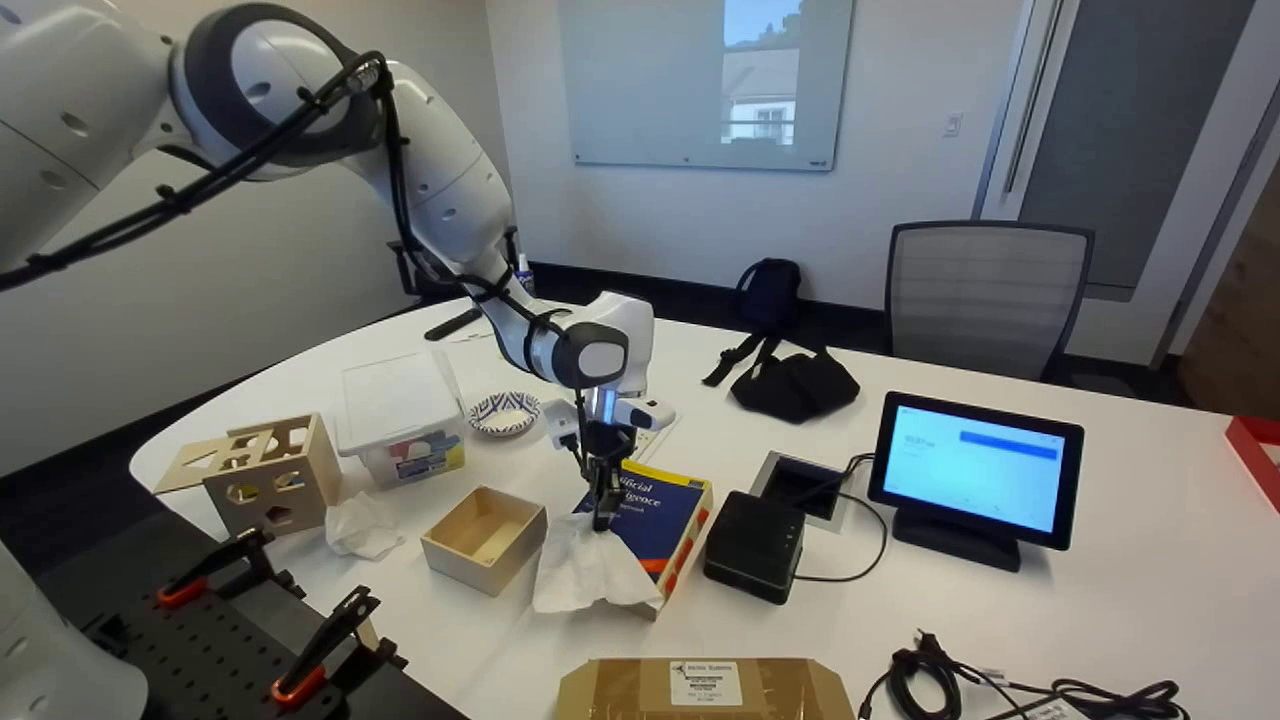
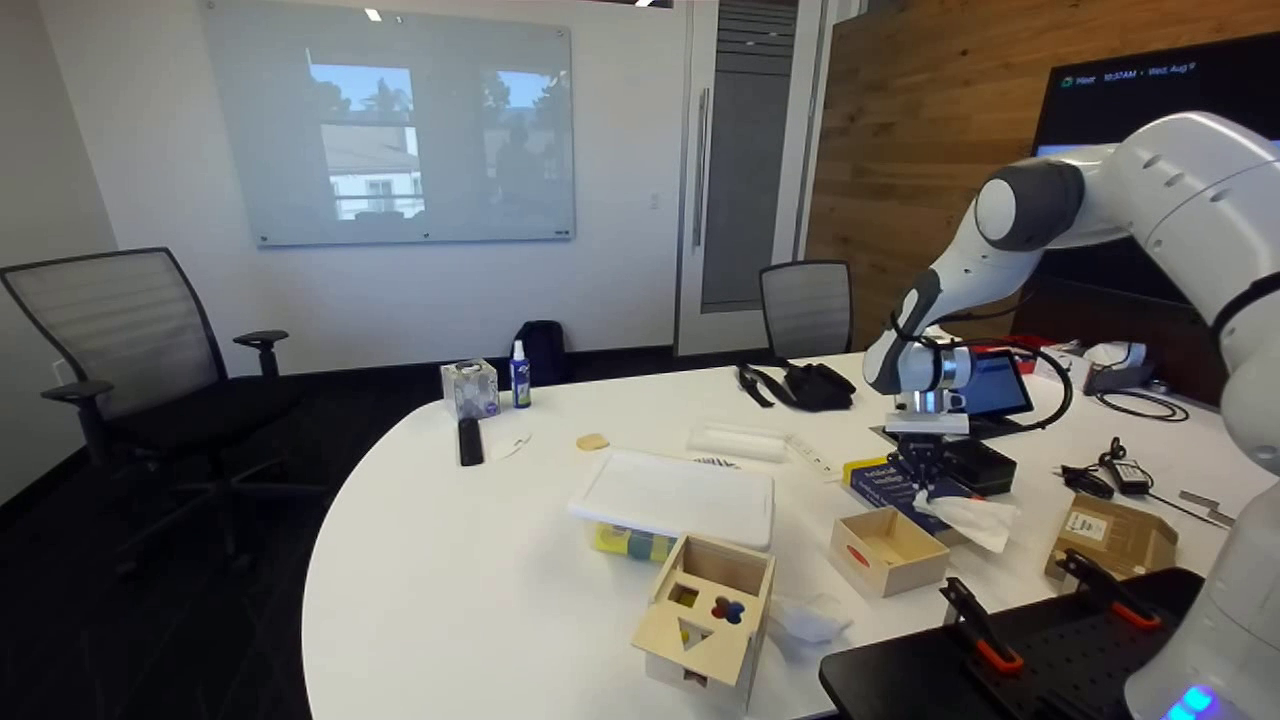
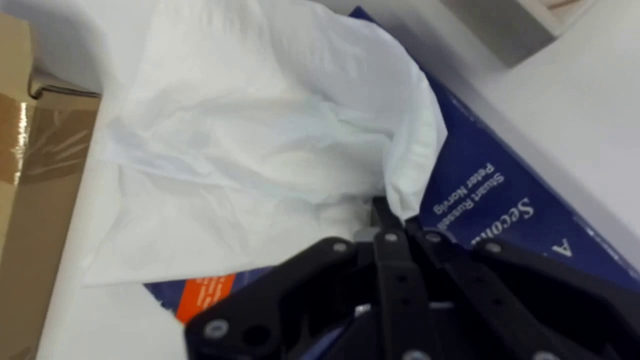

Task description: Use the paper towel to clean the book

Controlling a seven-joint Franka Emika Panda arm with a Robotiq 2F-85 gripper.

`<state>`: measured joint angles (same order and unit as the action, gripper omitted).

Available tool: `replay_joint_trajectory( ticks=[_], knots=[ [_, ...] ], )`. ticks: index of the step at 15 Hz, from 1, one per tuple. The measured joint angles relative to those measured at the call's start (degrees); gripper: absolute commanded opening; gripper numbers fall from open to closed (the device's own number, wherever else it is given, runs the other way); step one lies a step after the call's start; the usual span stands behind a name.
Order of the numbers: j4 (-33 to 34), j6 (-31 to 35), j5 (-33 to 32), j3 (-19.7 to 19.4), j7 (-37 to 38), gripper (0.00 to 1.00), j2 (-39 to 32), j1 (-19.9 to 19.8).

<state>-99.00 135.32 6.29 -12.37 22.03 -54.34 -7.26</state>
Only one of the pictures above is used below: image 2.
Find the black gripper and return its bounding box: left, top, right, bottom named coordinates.
left=896, top=432, right=971, bottom=503

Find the glass whiteboard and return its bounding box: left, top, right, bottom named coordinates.
left=200, top=0, right=581, bottom=251

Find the brown cardboard box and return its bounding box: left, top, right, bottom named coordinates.
left=1038, top=492, right=1182, bottom=588

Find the clear bin with white lid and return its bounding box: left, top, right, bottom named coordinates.
left=568, top=448, right=779, bottom=566

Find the flat red object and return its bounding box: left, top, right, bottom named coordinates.
left=967, top=331, right=1038, bottom=361

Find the black camera cable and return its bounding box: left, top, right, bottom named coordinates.
left=993, top=338, right=1081, bottom=435

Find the white framed glass door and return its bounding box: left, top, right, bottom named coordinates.
left=675, top=0, right=832, bottom=361

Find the black power adapter with cable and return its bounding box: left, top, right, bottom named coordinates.
left=1060, top=435, right=1160, bottom=503

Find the black tablet on stand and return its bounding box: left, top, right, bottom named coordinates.
left=964, top=347, right=1038, bottom=422

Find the clear plastic wrapper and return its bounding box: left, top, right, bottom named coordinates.
left=771, top=598, right=856, bottom=664

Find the black clamp with orange tips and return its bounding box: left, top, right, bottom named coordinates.
left=1055, top=547, right=1167, bottom=636
left=934, top=570, right=1032, bottom=678

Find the wooden shape sorter box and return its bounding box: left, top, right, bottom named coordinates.
left=629, top=531, right=779, bottom=708

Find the metal hex key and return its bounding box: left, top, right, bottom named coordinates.
left=1147, top=489, right=1238, bottom=531

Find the white paper roll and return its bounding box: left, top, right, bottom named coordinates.
left=688, top=429, right=793, bottom=468

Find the large black mesh office chair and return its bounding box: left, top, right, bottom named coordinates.
left=0, top=244, right=325, bottom=563

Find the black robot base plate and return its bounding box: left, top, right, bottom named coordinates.
left=817, top=563, right=1208, bottom=720

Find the clear plastic container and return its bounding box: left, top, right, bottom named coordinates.
left=441, top=357, right=503, bottom=422

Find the grey mesh office chair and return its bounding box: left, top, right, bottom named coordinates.
left=756, top=255, right=856, bottom=365

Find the small open wooden box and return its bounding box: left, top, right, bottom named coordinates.
left=826, top=503, right=957, bottom=598

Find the white electronic device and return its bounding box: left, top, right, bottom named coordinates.
left=1064, top=336, right=1160, bottom=401

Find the blue spray bottle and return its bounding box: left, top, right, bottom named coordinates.
left=509, top=336, right=534, bottom=412

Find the coiled black cable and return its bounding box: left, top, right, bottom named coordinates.
left=1090, top=384, right=1195, bottom=429

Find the small black box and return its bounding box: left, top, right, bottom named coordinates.
left=957, top=439, right=1020, bottom=498

